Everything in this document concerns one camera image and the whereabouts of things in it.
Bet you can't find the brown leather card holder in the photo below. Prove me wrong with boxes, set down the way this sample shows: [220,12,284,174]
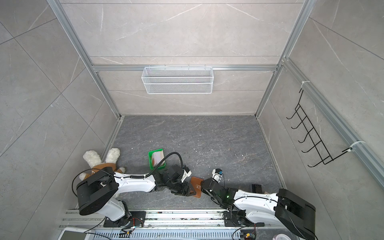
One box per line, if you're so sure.
[190,177,204,198]

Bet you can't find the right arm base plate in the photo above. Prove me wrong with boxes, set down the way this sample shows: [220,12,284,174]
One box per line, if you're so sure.
[223,211,265,227]

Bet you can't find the small dark object by wall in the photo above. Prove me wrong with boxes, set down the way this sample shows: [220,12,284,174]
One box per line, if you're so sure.
[252,184,263,194]

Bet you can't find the green plastic card tray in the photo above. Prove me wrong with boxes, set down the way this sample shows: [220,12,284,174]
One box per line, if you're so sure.
[148,149,165,170]

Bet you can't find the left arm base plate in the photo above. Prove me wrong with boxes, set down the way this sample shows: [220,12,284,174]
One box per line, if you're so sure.
[103,211,147,228]

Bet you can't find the white device at bottom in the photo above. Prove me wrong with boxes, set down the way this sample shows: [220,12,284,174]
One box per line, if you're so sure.
[58,227,91,240]

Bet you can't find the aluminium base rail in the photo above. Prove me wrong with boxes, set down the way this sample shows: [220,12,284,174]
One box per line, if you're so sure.
[58,209,301,240]

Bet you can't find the stack of credit cards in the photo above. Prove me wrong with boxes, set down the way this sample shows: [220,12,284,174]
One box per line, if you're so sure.
[151,151,164,167]

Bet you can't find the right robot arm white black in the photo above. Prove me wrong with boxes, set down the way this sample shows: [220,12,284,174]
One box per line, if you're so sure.
[201,178,317,240]

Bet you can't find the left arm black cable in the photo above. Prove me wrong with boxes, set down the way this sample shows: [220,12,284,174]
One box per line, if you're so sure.
[145,151,184,179]

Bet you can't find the black wire hook rack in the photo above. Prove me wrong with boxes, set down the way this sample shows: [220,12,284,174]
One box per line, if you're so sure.
[286,89,353,168]

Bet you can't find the white brown plush toy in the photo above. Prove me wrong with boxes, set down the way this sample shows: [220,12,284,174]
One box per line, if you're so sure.
[79,148,126,181]

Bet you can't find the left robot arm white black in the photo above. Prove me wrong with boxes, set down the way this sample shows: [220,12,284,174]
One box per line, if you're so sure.
[76,165,196,221]

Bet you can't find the white wire mesh basket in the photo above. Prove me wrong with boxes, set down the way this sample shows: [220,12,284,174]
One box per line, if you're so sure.
[142,67,214,95]

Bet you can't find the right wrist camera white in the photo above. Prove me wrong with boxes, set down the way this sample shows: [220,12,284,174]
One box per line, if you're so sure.
[212,169,223,183]

